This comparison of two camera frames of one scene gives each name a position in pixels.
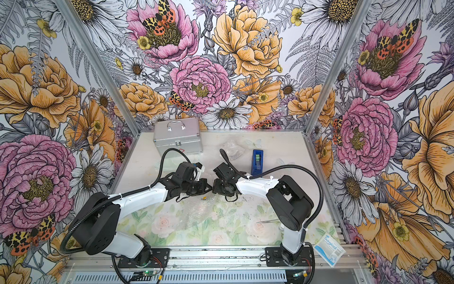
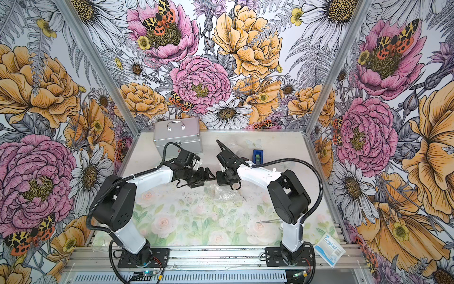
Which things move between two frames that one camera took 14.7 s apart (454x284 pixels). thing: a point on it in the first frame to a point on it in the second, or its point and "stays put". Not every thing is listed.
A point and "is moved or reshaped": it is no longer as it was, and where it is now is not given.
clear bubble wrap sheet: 193,212 is moved or reshaped
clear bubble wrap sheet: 232,149 stays put
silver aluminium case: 183,135 stays put
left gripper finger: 199,187 to 201,176
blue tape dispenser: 257,166 stays put
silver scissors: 266,221 stays put
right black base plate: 273,258 stays put
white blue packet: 329,250 stays put
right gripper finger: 219,188 to 221,179
